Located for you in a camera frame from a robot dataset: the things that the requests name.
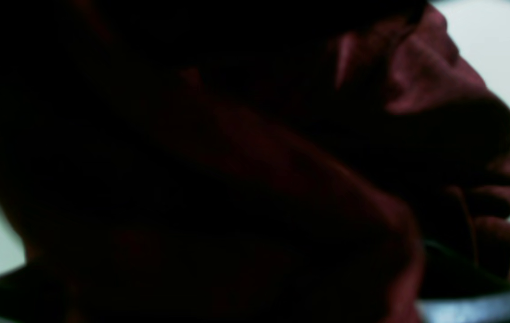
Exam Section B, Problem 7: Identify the dark red long-sleeve shirt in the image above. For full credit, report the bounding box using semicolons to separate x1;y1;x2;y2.
0;0;510;323

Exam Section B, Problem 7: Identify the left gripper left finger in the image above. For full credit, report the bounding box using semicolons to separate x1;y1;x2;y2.
0;263;68;323

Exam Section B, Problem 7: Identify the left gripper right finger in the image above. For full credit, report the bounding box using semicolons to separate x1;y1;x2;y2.
416;240;510;323

